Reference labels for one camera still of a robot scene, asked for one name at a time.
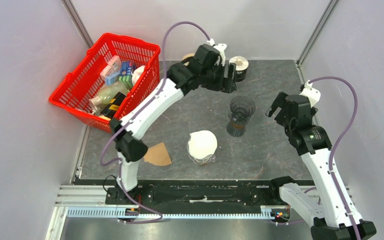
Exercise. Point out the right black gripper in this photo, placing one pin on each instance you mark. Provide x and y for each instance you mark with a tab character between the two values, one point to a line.
280	101

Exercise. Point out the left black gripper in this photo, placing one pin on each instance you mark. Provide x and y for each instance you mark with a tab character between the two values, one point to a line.
219	86

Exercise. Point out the dark smoked plastic dripper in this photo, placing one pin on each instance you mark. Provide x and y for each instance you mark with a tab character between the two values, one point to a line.
241	110

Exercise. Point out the white paper coffee filter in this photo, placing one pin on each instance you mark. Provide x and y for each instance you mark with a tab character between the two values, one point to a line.
205	140

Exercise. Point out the clear glass dripper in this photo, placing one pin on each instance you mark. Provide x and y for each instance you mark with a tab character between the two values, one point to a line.
198	157

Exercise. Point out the brown paper coffee filter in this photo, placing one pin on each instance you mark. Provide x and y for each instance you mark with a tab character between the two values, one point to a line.
158	155

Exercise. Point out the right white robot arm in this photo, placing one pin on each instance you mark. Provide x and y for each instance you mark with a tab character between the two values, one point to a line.
336	218

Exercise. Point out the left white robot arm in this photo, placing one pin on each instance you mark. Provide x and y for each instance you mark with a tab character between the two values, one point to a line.
129	130

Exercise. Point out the black wrapped paper roll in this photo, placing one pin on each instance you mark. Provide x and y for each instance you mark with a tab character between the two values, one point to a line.
241	67

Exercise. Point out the dark glass carafe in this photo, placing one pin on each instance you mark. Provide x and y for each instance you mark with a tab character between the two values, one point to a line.
235	130

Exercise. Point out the beige paper roll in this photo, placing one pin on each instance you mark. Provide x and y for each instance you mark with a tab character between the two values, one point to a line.
186	58

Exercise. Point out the small glass server cup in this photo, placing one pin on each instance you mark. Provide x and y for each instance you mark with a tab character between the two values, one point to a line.
202	162

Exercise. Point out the white bottle in basket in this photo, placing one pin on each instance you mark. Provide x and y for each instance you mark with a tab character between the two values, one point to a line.
137	74

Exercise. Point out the blue snack box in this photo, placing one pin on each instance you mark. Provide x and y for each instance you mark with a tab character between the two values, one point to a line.
126	72

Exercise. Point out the red plastic shopping basket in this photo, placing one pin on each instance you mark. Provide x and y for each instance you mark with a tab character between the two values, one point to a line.
84	82

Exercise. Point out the pink white packet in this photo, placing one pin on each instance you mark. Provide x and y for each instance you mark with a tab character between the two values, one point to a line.
113	66

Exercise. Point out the black yellow package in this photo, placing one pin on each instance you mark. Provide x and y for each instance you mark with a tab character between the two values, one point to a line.
111	109

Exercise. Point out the pale green liquid bottle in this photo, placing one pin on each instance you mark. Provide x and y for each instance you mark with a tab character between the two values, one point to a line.
106	94

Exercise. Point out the aluminium slotted rail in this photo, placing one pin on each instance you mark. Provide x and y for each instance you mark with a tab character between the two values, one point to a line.
86	201

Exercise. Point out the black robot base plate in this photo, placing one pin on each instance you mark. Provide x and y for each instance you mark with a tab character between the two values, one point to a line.
257	192

